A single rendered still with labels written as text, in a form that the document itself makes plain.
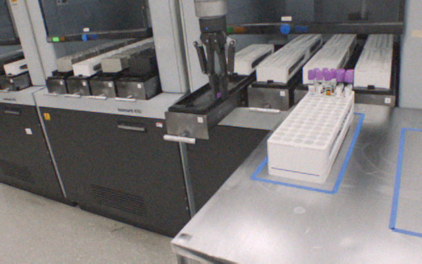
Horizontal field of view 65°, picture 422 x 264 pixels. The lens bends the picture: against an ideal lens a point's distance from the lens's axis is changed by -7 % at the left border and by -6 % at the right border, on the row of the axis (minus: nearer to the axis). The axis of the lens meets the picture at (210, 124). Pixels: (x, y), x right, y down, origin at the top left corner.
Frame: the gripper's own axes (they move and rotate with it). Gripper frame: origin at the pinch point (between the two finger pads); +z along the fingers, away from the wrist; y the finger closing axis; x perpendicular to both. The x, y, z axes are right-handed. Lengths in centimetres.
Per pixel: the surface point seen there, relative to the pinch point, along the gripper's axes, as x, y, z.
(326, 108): 21.3, -34.7, -3.8
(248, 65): -22.1, -0.4, -0.6
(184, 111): 12.8, 4.6, 3.1
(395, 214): 44, -49, 2
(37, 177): -11, 132, 63
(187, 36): -20.2, 21.3, -11.5
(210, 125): 12.0, -2.2, 7.1
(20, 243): 19, 117, 84
